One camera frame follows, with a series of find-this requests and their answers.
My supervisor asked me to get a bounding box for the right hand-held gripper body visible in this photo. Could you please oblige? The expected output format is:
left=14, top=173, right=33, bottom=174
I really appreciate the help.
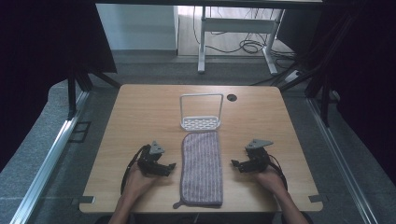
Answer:
left=244, top=138, right=275, bottom=174

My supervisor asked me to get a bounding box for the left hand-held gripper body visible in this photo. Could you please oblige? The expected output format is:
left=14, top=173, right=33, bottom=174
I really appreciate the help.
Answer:
left=136, top=140, right=171, bottom=177

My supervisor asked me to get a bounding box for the person's left hand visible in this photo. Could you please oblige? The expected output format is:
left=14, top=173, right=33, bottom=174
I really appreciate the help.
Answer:
left=123, top=162, right=159, bottom=201

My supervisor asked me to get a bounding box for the person's right hand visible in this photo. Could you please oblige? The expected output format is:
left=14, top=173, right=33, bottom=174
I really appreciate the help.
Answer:
left=252, top=168, right=290, bottom=196

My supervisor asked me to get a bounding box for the purple striped cloth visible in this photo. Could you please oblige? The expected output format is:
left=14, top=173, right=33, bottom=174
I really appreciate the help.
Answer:
left=173, top=130, right=224, bottom=210

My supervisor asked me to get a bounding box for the white power strip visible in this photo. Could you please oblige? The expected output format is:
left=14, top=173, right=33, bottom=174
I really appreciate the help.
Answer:
left=283, top=69, right=303, bottom=84

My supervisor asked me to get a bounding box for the black metal stand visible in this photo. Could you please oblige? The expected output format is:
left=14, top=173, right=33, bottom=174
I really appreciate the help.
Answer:
left=66, top=68, right=122, bottom=121
left=279, top=12, right=360, bottom=127

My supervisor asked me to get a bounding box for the white metal stand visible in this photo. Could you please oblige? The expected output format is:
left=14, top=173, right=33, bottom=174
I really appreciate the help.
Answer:
left=191, top=6, right=297, bottom=62

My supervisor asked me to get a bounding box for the dark curtain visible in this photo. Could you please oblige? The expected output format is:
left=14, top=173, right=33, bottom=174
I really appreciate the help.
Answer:
left=276, top=0, right=396, bottom=185
left=0, top=0, right=118, bottom=173

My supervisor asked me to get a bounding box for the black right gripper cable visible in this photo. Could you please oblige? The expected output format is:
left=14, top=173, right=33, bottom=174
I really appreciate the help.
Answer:
left=266, top=154, right=290, bottom=191

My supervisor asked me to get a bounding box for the white rack with handle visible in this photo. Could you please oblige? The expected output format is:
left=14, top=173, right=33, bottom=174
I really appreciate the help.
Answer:
left=179, top=92, right=225, bottom=133

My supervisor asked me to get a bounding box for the black floor bracket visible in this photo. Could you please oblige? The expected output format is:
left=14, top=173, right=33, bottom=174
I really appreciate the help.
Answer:
left=68, top=120, right=92, bottom=144

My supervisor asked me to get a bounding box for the aluminium floor rail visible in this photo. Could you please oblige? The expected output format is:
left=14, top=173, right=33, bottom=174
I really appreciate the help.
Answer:
left=8, top=90, right=92, bottom=224
left=305, top=97, right=379, bottom=224

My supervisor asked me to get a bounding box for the white metal desk frame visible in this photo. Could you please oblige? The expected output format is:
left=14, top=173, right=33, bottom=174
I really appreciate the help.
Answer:
left=94, top=0, right=323, bottom=76

